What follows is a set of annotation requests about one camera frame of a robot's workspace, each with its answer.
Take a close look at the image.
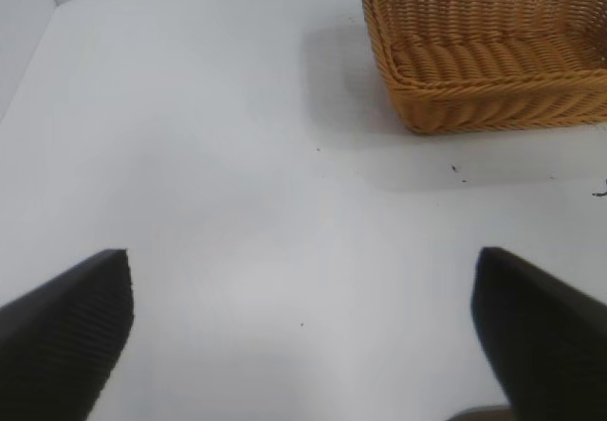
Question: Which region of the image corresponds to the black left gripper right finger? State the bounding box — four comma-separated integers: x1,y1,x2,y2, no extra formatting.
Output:
470,246,607,421

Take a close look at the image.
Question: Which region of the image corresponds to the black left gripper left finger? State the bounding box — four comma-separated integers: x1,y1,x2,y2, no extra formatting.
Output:
0,248,136,421

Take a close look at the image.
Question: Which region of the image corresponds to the brown woven wicker basket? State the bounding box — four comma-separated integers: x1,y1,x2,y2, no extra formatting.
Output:
361,0,607,136

